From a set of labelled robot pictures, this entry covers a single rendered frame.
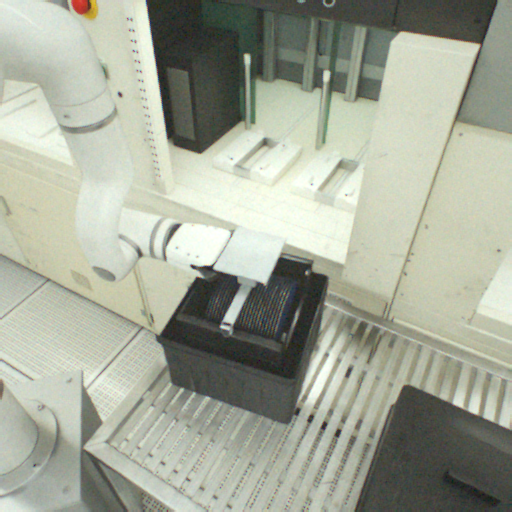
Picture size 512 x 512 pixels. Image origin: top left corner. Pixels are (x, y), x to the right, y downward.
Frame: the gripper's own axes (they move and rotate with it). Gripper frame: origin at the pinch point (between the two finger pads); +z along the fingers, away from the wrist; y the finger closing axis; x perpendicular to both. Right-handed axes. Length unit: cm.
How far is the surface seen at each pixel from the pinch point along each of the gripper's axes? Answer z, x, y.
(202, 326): -4.8, -7.4, 11.8
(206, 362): -3.7, -15.7, 13.9
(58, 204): -90, -42, -42
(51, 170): -87, -26, -42
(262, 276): 4.3, 2.5, 5.1
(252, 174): -18, -17, -50
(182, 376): -9.9, -24.5, 13.8
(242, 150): -25, -16, -60
